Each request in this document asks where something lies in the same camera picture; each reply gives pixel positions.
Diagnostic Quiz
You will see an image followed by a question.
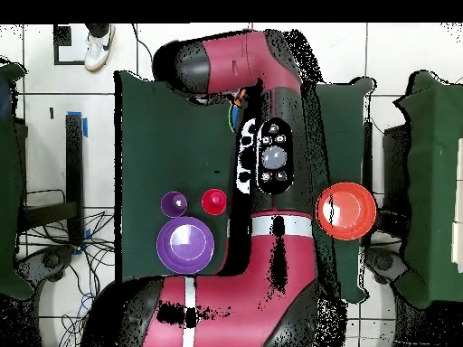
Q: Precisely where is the purple cup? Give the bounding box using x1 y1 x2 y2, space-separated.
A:
160 191 189 219

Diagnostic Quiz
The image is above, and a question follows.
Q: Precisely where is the bundle of floor cables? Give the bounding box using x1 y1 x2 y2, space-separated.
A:
17 187 117 347

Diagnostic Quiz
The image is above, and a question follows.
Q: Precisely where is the person's foot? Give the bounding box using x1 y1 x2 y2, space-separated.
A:
83 24 117 72

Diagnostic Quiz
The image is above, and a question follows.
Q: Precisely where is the purple bowl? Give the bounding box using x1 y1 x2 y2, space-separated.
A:
156 215 215 276

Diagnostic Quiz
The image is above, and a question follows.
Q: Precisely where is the thin black cable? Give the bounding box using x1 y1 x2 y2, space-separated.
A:
131 23 155 55

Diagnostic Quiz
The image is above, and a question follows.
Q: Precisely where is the large orange bowl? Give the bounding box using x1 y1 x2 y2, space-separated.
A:
315 182 378 241

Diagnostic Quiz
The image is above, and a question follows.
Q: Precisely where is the green clothed side table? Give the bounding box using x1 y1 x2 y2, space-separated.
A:
0 61 33 301
393 70 463 308

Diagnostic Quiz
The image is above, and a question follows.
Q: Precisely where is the red cup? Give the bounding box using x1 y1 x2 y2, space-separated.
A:
201 188 228 217

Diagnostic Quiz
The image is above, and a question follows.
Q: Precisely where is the black equipment stand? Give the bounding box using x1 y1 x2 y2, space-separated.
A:
362 120 411 236
15 113 86 247

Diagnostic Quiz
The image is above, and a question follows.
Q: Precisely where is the dark green table cloth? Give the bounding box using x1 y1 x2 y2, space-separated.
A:
114 70 375 303

